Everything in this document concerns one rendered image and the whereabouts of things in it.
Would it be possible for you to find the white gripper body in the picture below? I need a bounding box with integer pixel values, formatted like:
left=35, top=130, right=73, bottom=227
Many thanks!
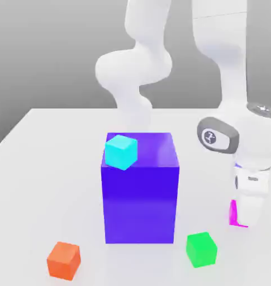
left=236, top=192, right=265, bottom=227

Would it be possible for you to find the large blue box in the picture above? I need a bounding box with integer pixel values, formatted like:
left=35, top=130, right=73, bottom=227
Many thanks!
left=101, top=132, right=180, bottom=245

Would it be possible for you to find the small magenta cube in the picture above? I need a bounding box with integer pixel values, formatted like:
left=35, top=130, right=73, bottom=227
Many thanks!
left=229, top=199, right=249, bottom=228

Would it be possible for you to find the small orange cube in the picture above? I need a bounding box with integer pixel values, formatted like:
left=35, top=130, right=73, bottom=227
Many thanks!
left=46, top=241, right=82, bottom=282

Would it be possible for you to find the small green cube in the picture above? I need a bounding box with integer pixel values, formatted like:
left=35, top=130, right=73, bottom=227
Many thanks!
left=186, top=231, right=218, bottom=269

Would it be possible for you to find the small cyan cube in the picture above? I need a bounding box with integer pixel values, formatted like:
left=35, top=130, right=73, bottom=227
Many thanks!
left=104, top=134, right=139, bottom=171

